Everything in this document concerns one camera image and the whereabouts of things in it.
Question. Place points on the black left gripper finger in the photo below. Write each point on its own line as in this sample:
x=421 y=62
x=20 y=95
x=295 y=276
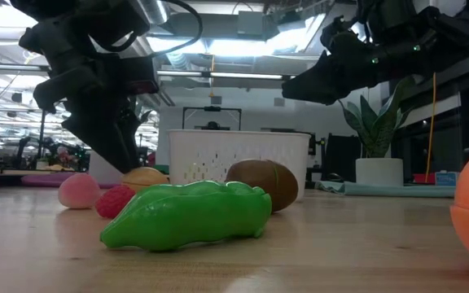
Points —
x=133 y=134
x=100 y=130

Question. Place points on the tan toy potato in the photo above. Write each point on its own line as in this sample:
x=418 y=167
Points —
x=145 y=179

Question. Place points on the pink toy peach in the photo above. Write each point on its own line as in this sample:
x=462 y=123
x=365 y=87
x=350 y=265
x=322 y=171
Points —
x=77 y=191

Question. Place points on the red plastic strawberry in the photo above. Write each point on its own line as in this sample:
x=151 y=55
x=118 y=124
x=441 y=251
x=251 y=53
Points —
x=112 y=201

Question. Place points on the brown toy kiwi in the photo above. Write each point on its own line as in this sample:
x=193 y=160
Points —
x=255 y=171

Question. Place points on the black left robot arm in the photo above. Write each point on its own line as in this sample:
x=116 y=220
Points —
x=75 y=16

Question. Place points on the white round plant pot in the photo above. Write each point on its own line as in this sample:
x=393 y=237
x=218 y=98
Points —
x=100 y=173
x=379 y=171

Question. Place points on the green object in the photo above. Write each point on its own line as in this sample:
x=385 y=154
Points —
x=162 y=167

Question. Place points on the black chair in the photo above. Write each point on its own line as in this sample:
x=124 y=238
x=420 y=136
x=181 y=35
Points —
x=340 y=156

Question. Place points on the white perforated plastic basket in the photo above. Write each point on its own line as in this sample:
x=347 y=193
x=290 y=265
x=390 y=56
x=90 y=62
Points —
x=202 y=142

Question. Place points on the purple cloth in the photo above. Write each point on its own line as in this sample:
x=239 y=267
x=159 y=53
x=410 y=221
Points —
x=43 y=180

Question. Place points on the long ceiling tube light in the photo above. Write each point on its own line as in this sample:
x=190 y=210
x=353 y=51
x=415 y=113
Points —
x=242 y=75

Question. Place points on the teal cloth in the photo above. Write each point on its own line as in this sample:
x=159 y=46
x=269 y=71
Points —
x=360 y=190

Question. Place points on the green toy pea pod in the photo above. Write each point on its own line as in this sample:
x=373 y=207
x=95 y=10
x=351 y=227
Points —
x=185 y=215

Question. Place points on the red object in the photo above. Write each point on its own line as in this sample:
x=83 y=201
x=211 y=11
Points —
x=423 y=179

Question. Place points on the blue box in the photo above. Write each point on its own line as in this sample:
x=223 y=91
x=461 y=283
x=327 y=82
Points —
x=446 y=179

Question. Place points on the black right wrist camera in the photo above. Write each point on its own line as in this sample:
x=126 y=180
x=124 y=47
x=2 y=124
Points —
x=340 y=36

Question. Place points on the black gantry frame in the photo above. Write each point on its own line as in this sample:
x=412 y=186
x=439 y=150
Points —
x=212 y=108

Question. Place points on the silver round air duct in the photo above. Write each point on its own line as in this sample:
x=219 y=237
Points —
x=159 y=12

